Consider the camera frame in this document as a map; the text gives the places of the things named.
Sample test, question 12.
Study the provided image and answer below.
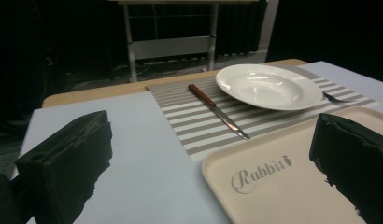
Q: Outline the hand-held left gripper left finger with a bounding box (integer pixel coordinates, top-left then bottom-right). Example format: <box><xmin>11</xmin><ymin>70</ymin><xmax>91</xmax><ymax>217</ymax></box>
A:
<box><xmin>14</xmin><ymin>109</ymin><xmax>114</xmax><ymax>224</ymax></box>

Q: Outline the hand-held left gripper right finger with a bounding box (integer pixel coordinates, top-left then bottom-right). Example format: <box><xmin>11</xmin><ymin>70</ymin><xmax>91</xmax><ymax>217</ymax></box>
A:
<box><xmin>308</xmin><ymin>112</ymin><xmax>383</xmax><ymax>224</ymax></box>

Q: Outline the metal fork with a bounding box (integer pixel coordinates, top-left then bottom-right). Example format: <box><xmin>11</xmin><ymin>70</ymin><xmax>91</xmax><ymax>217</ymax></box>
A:
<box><xmin>321</xmin><ymin>91</ymin><xmax>354</xmax><ymax>104</ymax></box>

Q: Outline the beige tray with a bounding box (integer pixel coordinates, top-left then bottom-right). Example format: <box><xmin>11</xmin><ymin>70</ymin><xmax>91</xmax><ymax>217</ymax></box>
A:
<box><xmin>201</xmin><ymin>106</ymin><xmax>383</xmax><ymax>224</ymax></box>

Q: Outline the white plate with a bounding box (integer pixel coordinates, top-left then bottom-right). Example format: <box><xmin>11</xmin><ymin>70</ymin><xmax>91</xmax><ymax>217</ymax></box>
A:
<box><xmin>215</xmin><ymin>63</ymin><xmax>324</xmax><ymax>112</ymax></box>

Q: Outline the knife with brown handle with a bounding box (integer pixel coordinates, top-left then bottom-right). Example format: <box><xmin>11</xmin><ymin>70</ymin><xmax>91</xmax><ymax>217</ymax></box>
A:
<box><xmin>188</xmin><ymin>83</ymin><xmax>251</xmax><ymax>141</ymax></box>

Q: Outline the striped grey placemat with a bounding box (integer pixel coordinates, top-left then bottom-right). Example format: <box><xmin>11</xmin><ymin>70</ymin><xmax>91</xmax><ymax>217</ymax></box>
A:
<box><xmin>146</xmin><ymin>64</ymin><xmax>382</xmax><ymax>157</ymax></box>

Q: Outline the white metal stand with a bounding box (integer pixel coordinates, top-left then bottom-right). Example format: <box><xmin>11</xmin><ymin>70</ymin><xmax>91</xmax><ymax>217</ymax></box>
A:
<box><xmin>116</xmin><ymin>0</ymin><xmax>259</xmax><ymax>83</ymax></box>

